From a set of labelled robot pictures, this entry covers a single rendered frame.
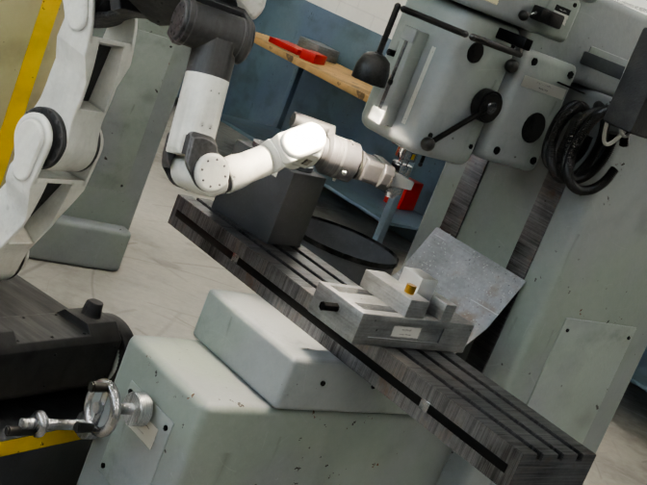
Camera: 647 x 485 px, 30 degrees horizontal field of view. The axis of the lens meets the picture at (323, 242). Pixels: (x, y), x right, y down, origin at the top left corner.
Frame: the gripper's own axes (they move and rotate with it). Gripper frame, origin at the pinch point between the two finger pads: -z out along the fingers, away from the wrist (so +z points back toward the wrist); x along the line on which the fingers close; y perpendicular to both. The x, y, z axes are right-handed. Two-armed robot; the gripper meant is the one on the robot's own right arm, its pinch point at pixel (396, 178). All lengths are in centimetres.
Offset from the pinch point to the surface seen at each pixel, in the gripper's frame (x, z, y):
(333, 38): 643, -186, 18
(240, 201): 36.9, 19.9, 24.2
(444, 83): -11.8, 3.7, -23.7
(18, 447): 8, 56, 87
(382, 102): -5.3, 12.0, -15.0
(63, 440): 17, 45, 87
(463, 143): -7.5, -7.9, -13.0
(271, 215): 27.0, 14.4, 22.7
